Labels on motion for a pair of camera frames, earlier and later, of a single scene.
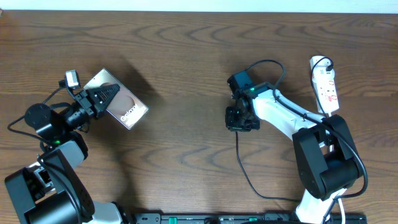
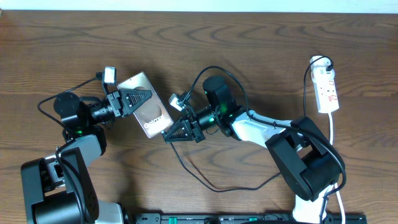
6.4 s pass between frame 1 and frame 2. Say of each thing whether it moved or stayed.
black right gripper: moved
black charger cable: moved
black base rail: stayed
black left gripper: moved
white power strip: stayed
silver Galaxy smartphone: moved
